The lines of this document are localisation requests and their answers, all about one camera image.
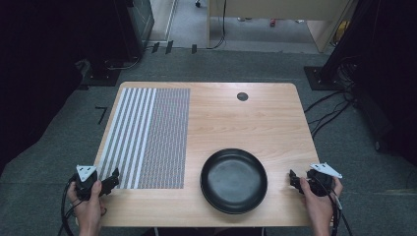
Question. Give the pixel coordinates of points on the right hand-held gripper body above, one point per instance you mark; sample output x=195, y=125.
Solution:
x=319, y=183

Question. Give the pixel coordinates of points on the person's left hand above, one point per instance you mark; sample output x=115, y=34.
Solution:
x=86, y=209

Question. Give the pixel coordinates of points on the black metal stand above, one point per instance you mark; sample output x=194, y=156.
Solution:
x=101, y=65
x=331, y=65

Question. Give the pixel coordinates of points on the light wooden cabinet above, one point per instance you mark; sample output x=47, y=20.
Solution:
x=278, y=10

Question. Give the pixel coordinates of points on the grey striped placemat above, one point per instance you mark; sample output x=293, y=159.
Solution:
x=149, y=137

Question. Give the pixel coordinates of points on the person's right hand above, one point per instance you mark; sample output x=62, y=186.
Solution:
x=317, y=208

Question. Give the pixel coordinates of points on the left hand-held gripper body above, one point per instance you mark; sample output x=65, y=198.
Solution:
x=84, y=184

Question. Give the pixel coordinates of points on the black round plate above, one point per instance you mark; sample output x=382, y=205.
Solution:
x=233, y=181

